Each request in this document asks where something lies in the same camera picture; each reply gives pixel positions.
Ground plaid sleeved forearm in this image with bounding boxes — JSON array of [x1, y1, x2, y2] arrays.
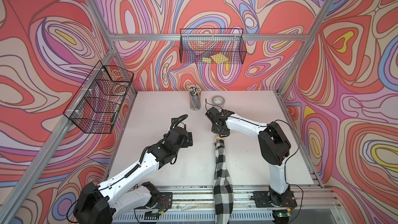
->
[[213, 139, 234, 224]]

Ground black wire basket back wall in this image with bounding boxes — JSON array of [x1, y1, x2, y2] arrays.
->
[[179, 27, 247, 64]]

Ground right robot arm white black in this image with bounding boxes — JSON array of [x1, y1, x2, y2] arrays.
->
[[205, 107, 291, 205]]

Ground black wire basket left wall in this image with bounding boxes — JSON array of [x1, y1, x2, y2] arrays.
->
[[63, 61, 134, 134]]

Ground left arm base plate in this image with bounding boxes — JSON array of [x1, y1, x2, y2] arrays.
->
[[133, 191, 174, 210]]

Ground black wire basket wall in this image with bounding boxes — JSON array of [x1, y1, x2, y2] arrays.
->
[[63, 61, 134, 134], [179, 27, 247, 64]]

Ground clear tape roll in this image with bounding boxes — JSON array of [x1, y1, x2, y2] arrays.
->
[[211, 95, 225, 108]]

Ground yellow sticky notes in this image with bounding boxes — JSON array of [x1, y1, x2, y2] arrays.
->
[[201, 53, 229, 64]]

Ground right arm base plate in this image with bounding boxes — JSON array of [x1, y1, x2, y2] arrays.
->
[[250, 189, 297, 209]]

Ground aluminium front rail frame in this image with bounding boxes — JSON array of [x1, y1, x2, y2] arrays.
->
[[77, 184, 349, 224]]

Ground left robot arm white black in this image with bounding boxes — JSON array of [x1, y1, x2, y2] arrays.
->
[[71, 127, 193, 224]]

